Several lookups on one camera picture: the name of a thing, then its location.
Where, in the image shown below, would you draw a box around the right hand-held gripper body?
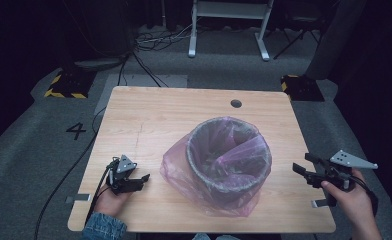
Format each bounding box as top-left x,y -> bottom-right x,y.
312,149 -> 379,208

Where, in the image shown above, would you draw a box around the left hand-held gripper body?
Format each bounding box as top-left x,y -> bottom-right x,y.
105,154 -> 139,196

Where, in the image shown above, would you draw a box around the pink plastic bag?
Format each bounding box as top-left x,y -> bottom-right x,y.
159,115 -> 274,218

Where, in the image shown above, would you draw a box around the green plastic bin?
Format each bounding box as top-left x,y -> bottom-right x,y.
185,116 -> 274,205

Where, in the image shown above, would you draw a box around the person's right hand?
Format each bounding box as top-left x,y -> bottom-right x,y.
319,168 -> 376,232

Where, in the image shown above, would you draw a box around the grey tape strip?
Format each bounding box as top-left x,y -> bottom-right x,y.
65,193 -> 92,205
310,198 -> 329,209

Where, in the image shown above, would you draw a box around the black base with yellow edge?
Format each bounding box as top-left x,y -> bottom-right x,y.
280,73 -> 326,103

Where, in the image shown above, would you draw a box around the person's legs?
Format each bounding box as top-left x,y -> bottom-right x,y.
189,232 -> 242,240

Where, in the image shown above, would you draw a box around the yellow black striped base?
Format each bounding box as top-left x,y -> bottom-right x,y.
43,69 -> 97,100

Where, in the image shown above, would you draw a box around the grey round stand foot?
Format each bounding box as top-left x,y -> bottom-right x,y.
73,57 -> 126,72

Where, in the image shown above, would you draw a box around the grey curtain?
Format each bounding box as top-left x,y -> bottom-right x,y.
304,0 -> 368,81

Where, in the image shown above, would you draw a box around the black tripod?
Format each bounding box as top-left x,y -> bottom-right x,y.
272,13 -> 322,61

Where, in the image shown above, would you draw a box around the white metal stand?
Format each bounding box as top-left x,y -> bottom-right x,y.
187,0 -> 275,62

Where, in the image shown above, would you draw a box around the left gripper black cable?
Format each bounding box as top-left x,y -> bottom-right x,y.
84,159 -> 118,225

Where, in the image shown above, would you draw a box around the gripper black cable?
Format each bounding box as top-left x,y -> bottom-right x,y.
350,174 -> 380,218
84,159 -> 118,225

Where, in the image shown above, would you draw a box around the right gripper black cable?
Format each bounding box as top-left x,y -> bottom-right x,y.
350,174 -> 380,218

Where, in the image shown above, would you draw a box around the long black floor cable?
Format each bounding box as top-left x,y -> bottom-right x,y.
33,106 -> 108,240

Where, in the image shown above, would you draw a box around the bundle of floor cables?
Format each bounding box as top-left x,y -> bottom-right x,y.
133,23 -> 198,53

